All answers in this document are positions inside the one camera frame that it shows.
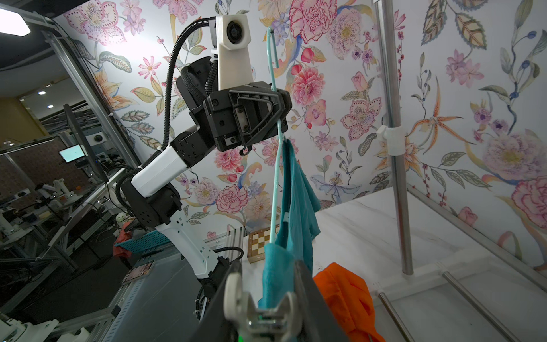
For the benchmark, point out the wooden chessboard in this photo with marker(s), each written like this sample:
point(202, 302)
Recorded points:
point(257, 241)

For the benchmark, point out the orange garment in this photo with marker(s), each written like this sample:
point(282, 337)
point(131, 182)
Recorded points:
point(348, 298)

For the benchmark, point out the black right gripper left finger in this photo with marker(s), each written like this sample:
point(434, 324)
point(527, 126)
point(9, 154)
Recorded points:
point(213, 326)

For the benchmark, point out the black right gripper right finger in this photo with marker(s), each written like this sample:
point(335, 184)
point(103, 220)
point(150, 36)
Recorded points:
point(319, 324)

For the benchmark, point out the metal clothes rack white joints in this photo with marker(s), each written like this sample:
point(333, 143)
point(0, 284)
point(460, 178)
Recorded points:
point(463, 263)

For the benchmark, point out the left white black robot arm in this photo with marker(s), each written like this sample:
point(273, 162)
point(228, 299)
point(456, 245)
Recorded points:
point(149, 190)

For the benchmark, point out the teal embroidered t-shirt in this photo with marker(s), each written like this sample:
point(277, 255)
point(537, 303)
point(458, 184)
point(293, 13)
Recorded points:
point(298, 229)

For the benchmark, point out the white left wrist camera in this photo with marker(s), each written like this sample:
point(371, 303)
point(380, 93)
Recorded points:
point(231, 37)

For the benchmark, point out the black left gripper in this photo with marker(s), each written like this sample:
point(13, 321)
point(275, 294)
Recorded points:
point(246, 115)

